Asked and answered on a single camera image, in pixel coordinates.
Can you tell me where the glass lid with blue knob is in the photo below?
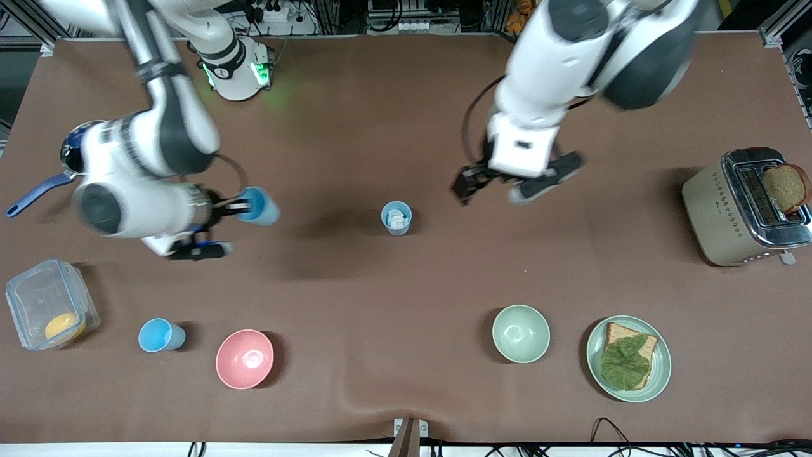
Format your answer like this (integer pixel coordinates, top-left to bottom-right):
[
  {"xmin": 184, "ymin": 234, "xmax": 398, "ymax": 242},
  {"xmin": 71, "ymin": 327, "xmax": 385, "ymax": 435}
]
[{"xmin": 61, "ymin": 122, "xmax": 105, "ymax": 175}]

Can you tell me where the bright blue plastic cup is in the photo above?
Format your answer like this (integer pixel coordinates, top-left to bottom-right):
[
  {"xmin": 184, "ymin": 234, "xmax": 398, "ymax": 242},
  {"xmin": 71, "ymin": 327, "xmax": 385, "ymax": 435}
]
[
  {"xmin": 240, "ymin": 186, "xmax": 280, "ymax": 227},
  {"xmin": 138, "ymin": 317, "xmax": 187, "ymax": 353}
]

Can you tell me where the brown toast slice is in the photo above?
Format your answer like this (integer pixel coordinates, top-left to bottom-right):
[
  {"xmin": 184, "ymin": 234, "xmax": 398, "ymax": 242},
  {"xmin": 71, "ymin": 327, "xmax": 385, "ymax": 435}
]
[{"xmin": 763, "ymin": 163, "xmax": 812, "ymax": 215}]

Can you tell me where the brown bread slice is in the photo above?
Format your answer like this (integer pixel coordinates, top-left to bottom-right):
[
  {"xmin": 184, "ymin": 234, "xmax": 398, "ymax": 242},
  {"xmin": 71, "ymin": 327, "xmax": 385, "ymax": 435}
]
[{"xmin": 601, "ymin": 322, "xmax": 659, "ymax": 390}]

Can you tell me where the pink bowl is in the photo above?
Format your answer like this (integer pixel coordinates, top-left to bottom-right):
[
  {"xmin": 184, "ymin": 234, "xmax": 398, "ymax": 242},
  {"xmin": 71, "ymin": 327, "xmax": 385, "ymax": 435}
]
[{"xmin": 216, "ymin": 329, "xmax": 275, "ymax": 390}]

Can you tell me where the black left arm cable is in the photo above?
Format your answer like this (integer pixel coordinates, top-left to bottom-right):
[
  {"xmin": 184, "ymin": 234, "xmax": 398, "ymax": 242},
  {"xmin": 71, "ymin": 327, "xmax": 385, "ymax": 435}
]
[{"xmin": 461, "ymin": 75, "xmax": 508, "ymax": 166}]

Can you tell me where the black pot with blue handle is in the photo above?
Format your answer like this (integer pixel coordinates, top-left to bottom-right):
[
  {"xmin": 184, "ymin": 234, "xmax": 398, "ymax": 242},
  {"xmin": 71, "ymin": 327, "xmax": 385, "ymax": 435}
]
[{"xmin": 5, "ymin": 121, "xmax": 105, "ymax": 218}]

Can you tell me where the green lettuce leaf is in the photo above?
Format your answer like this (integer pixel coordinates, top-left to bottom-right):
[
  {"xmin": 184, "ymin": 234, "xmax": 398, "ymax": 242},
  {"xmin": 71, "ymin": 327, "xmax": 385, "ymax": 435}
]
[{"xmin": 600, "ymin": 335, "xmax": 653, "ymax": 391}]

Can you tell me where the orange packaged snacks pile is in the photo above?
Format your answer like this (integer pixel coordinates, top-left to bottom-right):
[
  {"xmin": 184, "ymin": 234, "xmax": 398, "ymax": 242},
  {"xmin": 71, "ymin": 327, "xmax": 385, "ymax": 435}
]
[{"xmin": 506, "ymin": 0, "xmax": 535, "ymax": 34}]

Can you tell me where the pale green bowl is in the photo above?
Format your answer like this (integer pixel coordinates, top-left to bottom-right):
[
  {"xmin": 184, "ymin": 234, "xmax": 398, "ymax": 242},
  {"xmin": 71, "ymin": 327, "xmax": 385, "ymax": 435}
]
[{"xmin": 492, "ymin": 305, "xmax": 551, "ymax": 364}]

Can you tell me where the white power strip with plugs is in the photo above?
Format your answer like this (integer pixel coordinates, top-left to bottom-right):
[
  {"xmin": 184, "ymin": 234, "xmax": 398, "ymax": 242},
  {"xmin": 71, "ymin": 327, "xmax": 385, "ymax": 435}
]
[{"xmin": 244, "ymin": 2, "xmax": 291, "ymax": 23}]

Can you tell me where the pale green plate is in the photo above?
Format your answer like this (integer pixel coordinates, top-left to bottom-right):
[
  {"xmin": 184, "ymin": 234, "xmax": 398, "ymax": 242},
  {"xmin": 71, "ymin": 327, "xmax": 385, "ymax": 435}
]
[{"xmin": 586, "ymin": 315, "xmax": 672, "ymax": 403}]

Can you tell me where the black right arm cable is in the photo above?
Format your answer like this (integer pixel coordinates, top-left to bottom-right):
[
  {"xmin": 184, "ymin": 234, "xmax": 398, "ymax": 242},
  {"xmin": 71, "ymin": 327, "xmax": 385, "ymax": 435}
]
[{"xmin": 213, "ymin": 152, "xmax": 252, "ymax": 194}]

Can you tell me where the clear plastic storage container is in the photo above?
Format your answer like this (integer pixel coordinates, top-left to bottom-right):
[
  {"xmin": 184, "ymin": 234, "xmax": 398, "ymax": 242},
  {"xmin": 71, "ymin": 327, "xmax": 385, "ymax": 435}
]
[{"xmin": 5, "ymin": 258, "xmax": 101, "ymax": 351}]

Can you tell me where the orange round food piece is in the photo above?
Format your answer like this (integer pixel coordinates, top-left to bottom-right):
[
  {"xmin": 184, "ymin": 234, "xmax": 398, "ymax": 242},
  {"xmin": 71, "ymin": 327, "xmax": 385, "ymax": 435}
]
[{"xmin": 44, "ymin": 312, "xmax": 87, "ymax": 343}]

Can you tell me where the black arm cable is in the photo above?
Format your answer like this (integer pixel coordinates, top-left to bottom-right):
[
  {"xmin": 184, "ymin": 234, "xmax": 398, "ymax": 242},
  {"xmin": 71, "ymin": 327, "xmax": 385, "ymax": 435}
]
[
  {"xmin": 461, "ymin": 75, "xmax": 508, "ymax": 166},
  {"xmin": 213, "ymin": 152, "xmax": 252, "ymax": 194}
]

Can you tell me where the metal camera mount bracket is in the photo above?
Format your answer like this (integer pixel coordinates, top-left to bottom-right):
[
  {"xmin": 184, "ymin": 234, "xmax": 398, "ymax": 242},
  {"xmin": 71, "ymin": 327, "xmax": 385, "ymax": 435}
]
[{"xmin": 388, "ymin": 418, "xmax": 429, "ymax": 457}]

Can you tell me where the aluminium frame profile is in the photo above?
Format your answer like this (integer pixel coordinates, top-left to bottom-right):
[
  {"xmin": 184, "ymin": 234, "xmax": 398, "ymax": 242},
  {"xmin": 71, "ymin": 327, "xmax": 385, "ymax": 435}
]
[
  {"xmin": 758, "ymin": 0, "xmax": 812, "ymax": 49},
  {"xmin": 0, "ymin": 0, "xmax": 83, "ymax": 56}
]

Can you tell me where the beige and chrome toaster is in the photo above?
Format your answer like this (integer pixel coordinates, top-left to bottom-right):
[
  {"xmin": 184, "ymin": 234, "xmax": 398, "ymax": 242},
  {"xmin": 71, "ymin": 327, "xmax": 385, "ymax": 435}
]
[{"xmin": 682, "ymin": 147, "xmax": 812, "ymax": 267}]

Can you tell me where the looped black cable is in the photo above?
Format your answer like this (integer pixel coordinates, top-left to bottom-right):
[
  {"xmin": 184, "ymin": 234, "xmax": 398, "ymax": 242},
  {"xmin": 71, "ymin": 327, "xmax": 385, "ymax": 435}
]
[{"xmin": 590, "ymin": 417, "xmax": 636, "ymax": 446}]

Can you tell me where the grey-blue plastic cup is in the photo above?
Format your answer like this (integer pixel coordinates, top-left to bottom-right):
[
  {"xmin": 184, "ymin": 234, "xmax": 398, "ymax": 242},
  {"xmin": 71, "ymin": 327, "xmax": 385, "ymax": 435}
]
[{"xmin": 381, "ymin": 201, "xmax": 413, "ymax": 237}]

